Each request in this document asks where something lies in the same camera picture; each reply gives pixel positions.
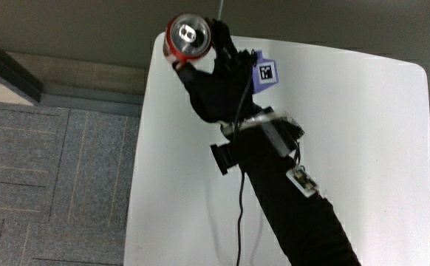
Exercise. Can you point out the person's right hand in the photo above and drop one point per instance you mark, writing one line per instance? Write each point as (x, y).
(220, 92)

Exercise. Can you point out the red soda can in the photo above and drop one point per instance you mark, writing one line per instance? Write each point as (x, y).
(189, 35)

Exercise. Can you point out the person's right forearm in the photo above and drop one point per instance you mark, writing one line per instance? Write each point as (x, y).
(300, 221)

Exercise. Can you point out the black wrist sensor module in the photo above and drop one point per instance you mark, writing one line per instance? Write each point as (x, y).
(278, 134)

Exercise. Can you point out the small white circuit board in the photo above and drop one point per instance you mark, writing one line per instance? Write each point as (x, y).
(303, 181)

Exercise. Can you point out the wooden cabinet with dark edge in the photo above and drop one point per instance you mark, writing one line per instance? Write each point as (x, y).
(0, 90)

